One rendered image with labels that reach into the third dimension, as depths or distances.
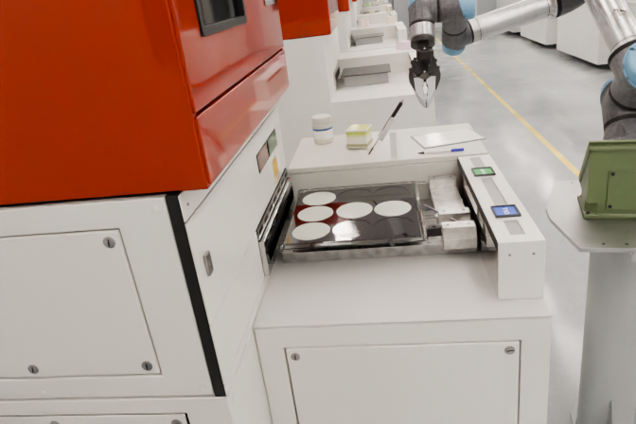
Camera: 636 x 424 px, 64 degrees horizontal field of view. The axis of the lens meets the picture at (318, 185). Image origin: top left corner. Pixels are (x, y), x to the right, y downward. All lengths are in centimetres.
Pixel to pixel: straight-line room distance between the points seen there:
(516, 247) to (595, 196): 47
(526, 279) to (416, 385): 33
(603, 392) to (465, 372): 75
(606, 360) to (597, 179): 58
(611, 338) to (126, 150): 143
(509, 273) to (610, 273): 54
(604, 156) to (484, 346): 62
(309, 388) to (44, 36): 89
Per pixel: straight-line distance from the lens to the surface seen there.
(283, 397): 128
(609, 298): 169
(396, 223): 134
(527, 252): 114
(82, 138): 85
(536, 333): 118
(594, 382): 189
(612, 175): 152
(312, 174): 163
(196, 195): 88
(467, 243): 131
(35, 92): 87
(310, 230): 135
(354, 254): 134
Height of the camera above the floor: 149
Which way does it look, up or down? 21 degrees down
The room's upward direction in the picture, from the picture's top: 8 degrees counter-clockwise
